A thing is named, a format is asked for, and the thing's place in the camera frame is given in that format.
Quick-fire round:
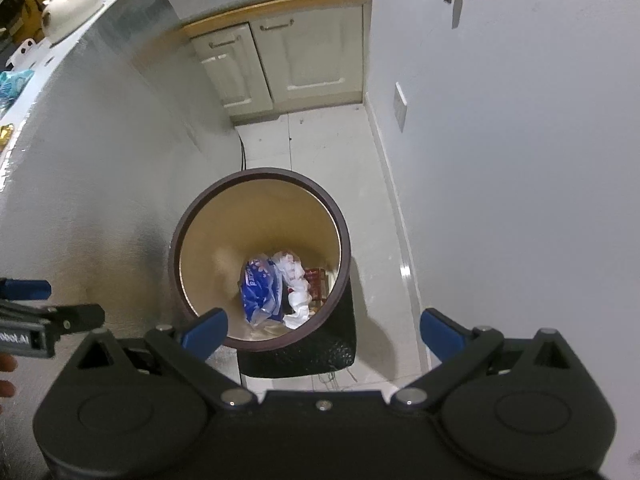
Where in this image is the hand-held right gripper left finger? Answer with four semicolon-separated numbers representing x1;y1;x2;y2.
65;308;259;414

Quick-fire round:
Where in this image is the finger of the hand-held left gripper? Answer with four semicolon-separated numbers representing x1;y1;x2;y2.
47;304;106;333
0;278;52;301

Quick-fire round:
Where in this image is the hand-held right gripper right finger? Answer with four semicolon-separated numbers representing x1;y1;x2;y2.
392;308;582;414

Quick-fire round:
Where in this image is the blue and white wrapper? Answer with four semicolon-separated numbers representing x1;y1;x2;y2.
240;254;287;326

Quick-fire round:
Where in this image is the beige bin with brown rim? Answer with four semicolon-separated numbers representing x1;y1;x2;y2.
167;166;352;352

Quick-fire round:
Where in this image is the white plastic bag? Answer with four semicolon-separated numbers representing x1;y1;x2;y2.
272;250;315;331

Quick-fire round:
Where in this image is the red snack packet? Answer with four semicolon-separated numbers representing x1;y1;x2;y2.
302;267;331;306

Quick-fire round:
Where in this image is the person's left hand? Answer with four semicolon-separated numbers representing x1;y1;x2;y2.
0;354;17;413

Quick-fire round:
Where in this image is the cream cat-shaped container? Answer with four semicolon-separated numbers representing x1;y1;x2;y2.
40;0;105;43

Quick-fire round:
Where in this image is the cream cabinet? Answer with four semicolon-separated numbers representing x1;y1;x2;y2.
182;0;373;126

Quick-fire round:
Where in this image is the white wall socket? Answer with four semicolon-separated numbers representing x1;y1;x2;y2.
392;81;408;133

